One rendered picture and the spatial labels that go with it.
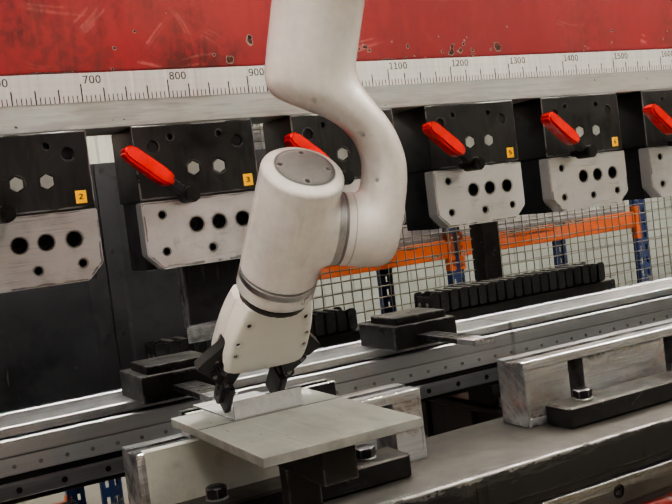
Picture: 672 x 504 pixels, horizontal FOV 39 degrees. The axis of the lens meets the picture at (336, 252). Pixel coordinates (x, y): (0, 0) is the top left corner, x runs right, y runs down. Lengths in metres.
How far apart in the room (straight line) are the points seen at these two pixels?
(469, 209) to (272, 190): 0.46
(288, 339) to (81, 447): 0.43
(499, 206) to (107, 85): 0.56
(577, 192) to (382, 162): 0.54
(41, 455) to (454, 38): 0.79
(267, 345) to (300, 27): 0.35
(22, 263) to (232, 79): 0.33
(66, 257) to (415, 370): 0.71
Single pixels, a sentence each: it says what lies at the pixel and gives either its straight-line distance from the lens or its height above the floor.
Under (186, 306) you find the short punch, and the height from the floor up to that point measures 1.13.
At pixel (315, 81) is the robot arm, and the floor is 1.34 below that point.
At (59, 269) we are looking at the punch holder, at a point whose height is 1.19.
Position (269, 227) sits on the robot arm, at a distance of 0.93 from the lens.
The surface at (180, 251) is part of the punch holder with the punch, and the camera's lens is 1.11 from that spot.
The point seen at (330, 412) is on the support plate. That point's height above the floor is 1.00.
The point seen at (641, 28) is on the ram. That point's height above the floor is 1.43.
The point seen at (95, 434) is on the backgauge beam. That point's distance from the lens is 1.38.
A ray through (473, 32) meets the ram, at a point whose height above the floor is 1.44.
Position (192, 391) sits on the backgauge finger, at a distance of 1.27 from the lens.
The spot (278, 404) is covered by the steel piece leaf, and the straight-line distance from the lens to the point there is 1.10.
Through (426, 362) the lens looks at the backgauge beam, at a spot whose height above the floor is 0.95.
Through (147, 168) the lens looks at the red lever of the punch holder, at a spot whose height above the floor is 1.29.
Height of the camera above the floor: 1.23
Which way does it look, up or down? 3 degrees down
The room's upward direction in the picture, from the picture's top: 7 degrees counter-clockwise
